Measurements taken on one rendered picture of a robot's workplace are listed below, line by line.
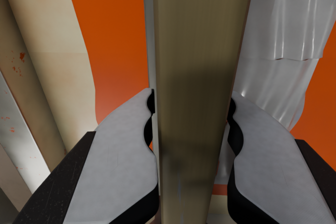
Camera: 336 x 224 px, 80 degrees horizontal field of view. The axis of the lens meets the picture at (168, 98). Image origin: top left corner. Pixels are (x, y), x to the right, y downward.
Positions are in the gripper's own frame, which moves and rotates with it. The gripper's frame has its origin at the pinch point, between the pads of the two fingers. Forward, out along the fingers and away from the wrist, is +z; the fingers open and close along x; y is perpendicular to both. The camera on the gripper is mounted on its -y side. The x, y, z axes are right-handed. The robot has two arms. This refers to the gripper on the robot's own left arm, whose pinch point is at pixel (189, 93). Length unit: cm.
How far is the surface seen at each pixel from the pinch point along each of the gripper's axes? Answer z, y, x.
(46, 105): 5.9, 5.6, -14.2
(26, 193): 102, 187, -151
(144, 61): 6.4, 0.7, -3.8
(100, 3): 6.4, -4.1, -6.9
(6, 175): 102, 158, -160
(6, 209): 1.7, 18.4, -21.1
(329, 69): 6.4, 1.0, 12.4
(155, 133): 2.4, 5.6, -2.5
